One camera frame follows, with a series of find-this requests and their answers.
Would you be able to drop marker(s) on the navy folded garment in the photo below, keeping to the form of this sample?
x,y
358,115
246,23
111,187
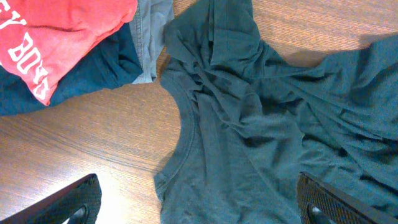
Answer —
x,y
111,64

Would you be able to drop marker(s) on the red folded printed t-shirt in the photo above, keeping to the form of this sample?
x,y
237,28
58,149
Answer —
x,y
42,40

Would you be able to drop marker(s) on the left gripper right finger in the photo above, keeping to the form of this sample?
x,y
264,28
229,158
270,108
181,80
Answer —
x,y
322,203

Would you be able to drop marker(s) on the dark green t-shirt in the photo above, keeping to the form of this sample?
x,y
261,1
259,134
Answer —
x,y
251,122

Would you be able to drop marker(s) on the grey folded garment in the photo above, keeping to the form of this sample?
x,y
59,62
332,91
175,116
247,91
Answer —
x,y
147,30

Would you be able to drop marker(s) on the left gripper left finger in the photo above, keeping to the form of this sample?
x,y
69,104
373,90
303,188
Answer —
x,y
77,203

